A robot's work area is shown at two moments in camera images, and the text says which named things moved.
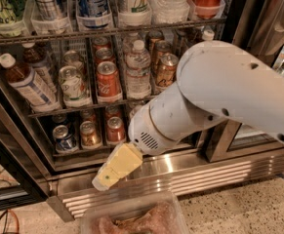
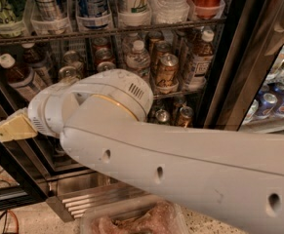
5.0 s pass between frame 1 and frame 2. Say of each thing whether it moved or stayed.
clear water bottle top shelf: stayed
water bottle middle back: stayed
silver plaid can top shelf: stayed
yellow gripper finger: moved
